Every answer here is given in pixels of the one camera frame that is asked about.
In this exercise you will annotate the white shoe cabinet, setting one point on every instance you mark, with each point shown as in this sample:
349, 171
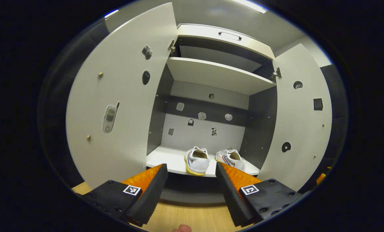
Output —
217, 75

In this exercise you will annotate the white shoe cabinet door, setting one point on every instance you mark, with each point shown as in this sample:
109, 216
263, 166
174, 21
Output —
114, 154
301, 129

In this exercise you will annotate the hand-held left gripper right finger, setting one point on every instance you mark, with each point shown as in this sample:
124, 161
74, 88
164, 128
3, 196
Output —
230, 199

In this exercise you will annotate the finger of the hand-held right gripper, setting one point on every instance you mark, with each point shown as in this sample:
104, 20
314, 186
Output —
321, 178

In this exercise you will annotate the white canvas shoe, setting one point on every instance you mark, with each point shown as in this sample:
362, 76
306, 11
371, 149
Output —
198, 162
233, 158

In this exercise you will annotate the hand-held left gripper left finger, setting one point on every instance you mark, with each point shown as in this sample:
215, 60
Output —
150, 196

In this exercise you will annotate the metal door hinge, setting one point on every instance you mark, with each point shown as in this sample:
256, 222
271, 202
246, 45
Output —
172, 46
276, 74

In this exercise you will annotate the small ceiling light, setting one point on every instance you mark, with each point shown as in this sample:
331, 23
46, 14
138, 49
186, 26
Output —
111, 13

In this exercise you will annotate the long ceiling light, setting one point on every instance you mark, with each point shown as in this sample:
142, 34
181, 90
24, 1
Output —
253, 5

